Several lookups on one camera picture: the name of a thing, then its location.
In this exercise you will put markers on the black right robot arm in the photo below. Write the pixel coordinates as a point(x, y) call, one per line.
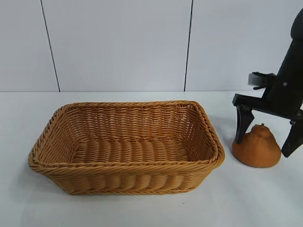
point(298, 26)

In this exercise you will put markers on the tan woven wicker basket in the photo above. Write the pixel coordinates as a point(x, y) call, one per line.
point(118, 179)

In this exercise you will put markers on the grey and black wrist camera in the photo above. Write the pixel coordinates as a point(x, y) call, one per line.
point(256, 79)

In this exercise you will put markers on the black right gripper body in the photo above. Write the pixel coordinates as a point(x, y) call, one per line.
point(286, 94)

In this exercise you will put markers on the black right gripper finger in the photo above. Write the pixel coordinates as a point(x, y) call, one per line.
point(242, 125)
point(293, 142)

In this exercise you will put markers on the bumpy orange fruit with stem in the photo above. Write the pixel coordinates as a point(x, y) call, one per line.
point(258, 151)

